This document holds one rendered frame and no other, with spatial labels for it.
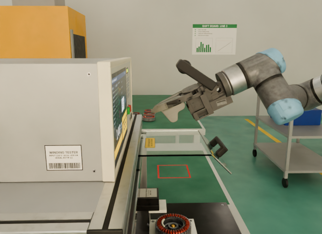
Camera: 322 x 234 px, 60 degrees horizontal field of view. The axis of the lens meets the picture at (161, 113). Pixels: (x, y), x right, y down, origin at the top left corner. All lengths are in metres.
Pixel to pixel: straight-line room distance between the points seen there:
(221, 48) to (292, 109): 5.34
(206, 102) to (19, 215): 0.49
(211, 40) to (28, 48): 3.44
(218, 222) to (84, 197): 0.65
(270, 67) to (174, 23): 5.20
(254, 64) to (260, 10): 5.56
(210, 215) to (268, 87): 0.53
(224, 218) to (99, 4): 5.37
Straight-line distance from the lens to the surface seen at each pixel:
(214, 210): 1.10
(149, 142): 0.86
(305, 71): 6.69
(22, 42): 4.39
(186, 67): 0.72
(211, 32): 5.99
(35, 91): 0.49
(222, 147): 0.85
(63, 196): 0.48
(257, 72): 0.75
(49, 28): 4.26
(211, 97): 0.75
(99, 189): 0.48
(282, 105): 0.72
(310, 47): 6.71
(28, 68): 0.49
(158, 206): 0.86
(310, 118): 3.50
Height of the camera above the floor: 1.33
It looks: 12 degrees down
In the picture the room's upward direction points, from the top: straight up
